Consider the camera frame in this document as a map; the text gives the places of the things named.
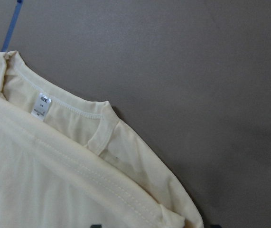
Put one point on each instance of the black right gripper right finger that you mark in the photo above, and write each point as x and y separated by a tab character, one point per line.
214	226

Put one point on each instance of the cream long-sleeve printed shirt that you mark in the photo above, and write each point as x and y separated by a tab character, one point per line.
69	163

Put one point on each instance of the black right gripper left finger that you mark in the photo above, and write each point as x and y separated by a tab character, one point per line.
96	226

